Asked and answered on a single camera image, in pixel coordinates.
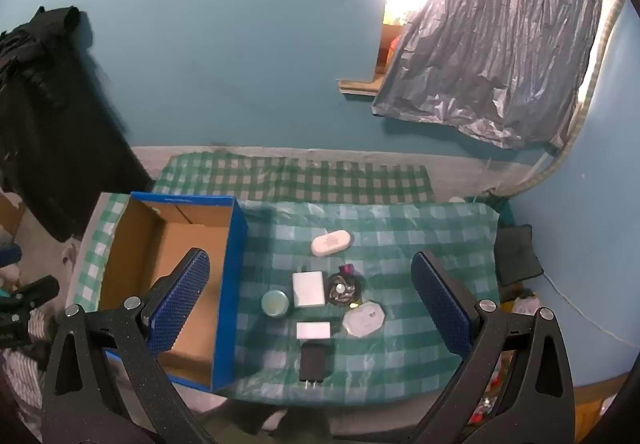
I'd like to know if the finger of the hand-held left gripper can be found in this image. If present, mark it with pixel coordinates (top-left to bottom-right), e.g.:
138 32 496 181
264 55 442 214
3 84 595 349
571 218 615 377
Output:
10 275 60 311

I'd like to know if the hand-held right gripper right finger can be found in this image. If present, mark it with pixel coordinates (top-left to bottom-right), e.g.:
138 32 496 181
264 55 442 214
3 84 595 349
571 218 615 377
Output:
410 250 576 444

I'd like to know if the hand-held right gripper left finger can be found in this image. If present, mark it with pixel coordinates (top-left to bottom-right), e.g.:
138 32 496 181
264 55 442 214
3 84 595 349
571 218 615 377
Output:
41 247 221 444

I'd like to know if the blue cardboard box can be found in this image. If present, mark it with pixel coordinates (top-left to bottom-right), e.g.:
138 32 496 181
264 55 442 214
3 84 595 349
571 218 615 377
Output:
97 191 249 394

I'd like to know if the white octagonal package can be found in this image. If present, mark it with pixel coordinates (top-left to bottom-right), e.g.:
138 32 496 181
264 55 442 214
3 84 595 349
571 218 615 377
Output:
342 300 386 339

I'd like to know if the teal round tin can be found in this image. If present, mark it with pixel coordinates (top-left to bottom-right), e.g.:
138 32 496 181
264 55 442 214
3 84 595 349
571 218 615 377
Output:
260 289 290 317

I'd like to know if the black round cooling fan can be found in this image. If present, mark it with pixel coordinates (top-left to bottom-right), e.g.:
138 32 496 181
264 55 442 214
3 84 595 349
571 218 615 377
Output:
326 273 363 307

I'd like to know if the white oval case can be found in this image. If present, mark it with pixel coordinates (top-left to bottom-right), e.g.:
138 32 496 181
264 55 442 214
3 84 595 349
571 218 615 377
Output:
311 227 352 257

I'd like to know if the white charger adapter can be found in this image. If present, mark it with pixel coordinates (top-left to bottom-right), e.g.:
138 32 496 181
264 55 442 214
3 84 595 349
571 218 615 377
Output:
292 268 326 308

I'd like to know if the small white box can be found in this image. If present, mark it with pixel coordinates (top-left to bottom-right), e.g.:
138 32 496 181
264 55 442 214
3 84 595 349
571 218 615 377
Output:
296 321 332 341

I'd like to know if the black charger adapter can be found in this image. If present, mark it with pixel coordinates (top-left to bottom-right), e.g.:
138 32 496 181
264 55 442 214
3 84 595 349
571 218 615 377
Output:
299 341 326 387

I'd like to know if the grey striped cloth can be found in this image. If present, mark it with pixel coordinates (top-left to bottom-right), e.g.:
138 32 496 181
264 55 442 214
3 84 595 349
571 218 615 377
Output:
0 309 63 427

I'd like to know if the teal checked plastic tablecloth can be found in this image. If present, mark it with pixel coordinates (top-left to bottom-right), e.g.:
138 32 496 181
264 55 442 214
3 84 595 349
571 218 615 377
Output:
70 191 501 407

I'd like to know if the black cushion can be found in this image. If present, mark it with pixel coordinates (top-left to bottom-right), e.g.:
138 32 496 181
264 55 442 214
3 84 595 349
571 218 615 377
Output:
495 224 545 287

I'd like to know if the black hanging jacket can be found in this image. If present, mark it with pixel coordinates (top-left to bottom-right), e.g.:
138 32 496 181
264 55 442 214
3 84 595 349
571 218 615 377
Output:
0 5 153 242

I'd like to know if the green beige checked cloth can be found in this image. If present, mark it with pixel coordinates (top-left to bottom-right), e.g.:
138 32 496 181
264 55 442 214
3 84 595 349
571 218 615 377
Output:
152 151 436 205

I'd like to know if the wooden furniture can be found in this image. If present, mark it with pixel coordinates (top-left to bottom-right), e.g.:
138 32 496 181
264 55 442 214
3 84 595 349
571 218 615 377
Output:
574 374 632 444

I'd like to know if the wooden window ledge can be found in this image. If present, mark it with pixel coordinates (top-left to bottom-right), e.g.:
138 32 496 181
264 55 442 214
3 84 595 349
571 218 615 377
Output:
338 78 386 99

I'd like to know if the silver plastic curtain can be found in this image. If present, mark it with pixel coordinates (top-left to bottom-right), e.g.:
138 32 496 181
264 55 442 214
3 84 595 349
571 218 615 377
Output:
372 0 606 150

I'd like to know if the white cable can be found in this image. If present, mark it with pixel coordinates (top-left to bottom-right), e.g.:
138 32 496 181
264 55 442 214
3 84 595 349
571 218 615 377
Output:
542 269 640 350

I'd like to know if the striped rope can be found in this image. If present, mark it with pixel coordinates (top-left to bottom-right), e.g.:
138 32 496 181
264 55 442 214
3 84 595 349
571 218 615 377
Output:
500 0 628 197

